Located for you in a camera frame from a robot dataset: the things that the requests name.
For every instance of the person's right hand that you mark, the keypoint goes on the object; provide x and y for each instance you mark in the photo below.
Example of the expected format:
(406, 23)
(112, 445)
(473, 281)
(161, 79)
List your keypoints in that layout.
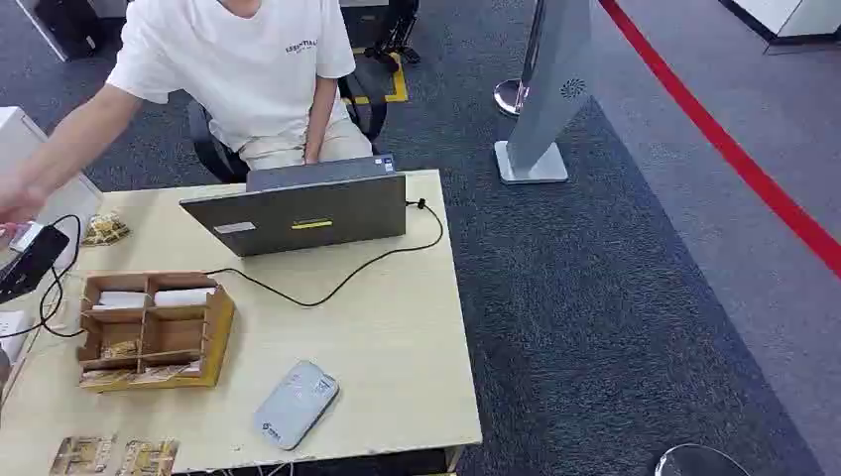
(16, 200)

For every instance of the white box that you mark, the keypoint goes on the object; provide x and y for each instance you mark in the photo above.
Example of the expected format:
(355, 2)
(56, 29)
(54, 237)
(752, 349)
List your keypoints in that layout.
(20, 141)

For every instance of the black tablet device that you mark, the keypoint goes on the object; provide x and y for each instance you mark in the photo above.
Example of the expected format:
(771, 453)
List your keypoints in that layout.
(29, 263)

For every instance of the gold card stack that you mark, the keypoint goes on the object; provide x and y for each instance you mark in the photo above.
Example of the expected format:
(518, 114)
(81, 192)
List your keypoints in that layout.
(105, 230)

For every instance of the white power strip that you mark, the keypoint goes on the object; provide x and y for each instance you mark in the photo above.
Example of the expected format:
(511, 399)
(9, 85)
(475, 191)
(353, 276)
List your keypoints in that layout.
(12, 332)

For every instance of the white card stack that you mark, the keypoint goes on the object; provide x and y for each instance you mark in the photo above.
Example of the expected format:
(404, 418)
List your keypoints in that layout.
(121, 301)
(184, 297)

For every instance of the gold cards in small compartment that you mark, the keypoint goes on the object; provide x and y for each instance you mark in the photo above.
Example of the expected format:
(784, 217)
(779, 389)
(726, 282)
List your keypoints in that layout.
(120, 349)

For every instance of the black case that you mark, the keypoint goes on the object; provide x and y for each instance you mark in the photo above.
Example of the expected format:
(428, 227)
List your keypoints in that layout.
(69, 23)

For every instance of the wooden card box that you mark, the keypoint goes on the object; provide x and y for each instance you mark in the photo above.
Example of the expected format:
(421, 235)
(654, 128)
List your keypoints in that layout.
(164, 335)

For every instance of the black office chair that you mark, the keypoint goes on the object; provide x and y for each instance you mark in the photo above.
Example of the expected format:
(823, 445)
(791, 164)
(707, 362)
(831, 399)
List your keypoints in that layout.
(213, 154)

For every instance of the gold cards in long compartment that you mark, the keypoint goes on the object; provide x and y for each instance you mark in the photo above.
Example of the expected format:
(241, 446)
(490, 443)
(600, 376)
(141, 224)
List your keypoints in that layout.
(141, 374)

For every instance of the person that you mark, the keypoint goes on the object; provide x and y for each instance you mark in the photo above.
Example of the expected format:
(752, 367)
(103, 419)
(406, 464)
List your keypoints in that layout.
(243, 72)

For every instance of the gold printed card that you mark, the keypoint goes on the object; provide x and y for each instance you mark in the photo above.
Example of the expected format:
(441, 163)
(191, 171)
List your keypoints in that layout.
(82, 456)
(150, 458)

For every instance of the grey laptop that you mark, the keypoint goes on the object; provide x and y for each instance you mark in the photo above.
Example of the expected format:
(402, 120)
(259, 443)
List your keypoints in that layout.
(309, 213)

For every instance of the yellow floor tape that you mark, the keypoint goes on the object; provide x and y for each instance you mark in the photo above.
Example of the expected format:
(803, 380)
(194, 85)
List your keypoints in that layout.
(397, 85)

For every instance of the black equipment stand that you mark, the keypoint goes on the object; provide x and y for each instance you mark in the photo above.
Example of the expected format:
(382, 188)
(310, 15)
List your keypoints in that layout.
(387, 29)

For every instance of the chrome stanchion base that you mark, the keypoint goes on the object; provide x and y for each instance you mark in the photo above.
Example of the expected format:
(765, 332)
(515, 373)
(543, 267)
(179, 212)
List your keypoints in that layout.
(507, 97)

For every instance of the grey kiosk stand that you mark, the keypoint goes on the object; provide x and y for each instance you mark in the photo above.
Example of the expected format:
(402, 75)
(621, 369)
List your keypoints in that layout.
(548, 98)

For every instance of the red floor tape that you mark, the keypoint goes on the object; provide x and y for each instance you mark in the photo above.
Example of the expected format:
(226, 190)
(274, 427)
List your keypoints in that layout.
(723, 141)

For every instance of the chrome round base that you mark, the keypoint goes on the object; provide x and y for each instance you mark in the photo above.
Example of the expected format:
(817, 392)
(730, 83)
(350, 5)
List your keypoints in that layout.
(696, 462)

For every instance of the white cabinet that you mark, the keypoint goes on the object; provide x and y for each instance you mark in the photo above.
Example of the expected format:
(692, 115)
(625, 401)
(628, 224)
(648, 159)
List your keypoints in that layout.
(798, 14)

